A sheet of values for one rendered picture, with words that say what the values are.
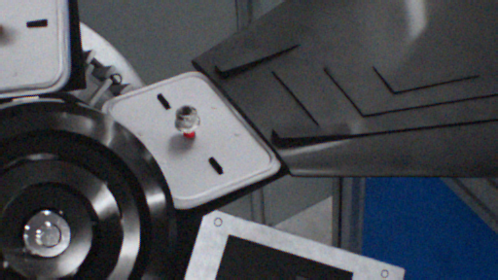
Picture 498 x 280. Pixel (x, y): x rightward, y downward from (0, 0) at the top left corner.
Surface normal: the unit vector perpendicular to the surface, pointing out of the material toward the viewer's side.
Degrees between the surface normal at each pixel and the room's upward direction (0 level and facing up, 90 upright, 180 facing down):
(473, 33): 15
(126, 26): 90
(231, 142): 7
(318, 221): 0
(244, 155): 7
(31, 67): 48
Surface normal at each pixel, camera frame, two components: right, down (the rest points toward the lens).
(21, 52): -0.52, 0.02
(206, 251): 0.32, 0.06
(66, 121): 0.27, 0.32
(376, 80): 0.10, -0.61
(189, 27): 0.49, 0.62
